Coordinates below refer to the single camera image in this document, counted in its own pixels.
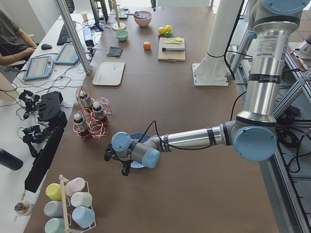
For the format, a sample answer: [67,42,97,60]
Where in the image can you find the seated person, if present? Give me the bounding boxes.
[0,10,37,66]

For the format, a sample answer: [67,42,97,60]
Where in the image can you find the yellow lemon far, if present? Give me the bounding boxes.
[165,25,172,32]

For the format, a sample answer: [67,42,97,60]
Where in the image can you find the cup rack with cups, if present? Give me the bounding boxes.
[43,174,97,233]

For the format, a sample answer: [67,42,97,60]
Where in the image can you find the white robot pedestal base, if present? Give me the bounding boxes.
[192,0,244,86]

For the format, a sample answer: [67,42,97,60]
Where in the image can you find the tea bottle lower middle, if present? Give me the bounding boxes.
[73,113,91,140]

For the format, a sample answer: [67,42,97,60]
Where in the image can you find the tea bottle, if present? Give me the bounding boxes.
[79,92,93,108]
[73,113,91,140]
[92,101,107,123]

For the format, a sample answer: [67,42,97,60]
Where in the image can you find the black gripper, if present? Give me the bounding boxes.
[104,143,133,176]

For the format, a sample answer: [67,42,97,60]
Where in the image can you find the yellow plastic knife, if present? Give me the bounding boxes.
[162,40,182,44]

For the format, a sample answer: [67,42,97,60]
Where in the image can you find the yellow lemon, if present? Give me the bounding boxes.
[165,25,172,32]
[158,27,166,35]

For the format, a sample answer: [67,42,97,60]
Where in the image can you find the copper wire bottle rack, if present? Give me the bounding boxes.
[75,85,112,142]

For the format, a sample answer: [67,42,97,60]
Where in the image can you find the teach pendant tablet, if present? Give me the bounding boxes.
[23,56,53,81]
[54,43,79,66]

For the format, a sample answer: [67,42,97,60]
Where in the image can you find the tea bottle lower outer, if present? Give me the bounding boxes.
[79,92,93,108]

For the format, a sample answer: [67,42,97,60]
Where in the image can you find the computer mouse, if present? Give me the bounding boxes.
[41,43,52,50]

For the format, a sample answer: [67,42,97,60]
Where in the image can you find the wooden stand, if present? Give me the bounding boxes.
[110,0,126,31]

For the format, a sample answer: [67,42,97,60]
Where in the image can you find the teach pendant tablet near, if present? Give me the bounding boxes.
[23,56,53,81]

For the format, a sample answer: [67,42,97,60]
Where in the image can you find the black keyboard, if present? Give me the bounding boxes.
[56,24,70,46]

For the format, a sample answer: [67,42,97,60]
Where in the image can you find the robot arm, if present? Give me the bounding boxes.
[104,0,308,176]

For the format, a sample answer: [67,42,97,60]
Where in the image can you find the bamboo cutting board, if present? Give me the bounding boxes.
[157,37,186,62]

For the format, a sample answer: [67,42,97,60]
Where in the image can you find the orange mandarin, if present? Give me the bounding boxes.
[143,41,151,50]

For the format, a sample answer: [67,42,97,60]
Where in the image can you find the pink bowl with ice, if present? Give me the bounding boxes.
[134,11,152,27]

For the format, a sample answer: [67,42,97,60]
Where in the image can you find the teach pendant tablet far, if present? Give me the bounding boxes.
[54,43,79,66]

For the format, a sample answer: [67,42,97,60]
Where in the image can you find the green lime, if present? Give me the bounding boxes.
[164,32,172,38]

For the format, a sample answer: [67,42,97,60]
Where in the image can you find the yellow lemon near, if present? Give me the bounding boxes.
[158,27,166,35]

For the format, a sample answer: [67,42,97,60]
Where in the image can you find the tea bottle top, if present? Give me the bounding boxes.
[92,101,107,123]

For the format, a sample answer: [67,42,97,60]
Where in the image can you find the blue plate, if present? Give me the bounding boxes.
[130,133,151,168]

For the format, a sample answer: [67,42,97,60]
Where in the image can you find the steel muddler black tip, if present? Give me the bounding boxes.
[162,47,185,52]

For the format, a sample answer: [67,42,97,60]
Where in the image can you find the grey folded cloth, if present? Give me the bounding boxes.
[106,46,123,57]

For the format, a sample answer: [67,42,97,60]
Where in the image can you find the cream rabbit tray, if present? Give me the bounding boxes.
[92,59,125,86]

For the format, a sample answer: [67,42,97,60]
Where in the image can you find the green bowl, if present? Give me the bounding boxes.
[115,30,129,41]

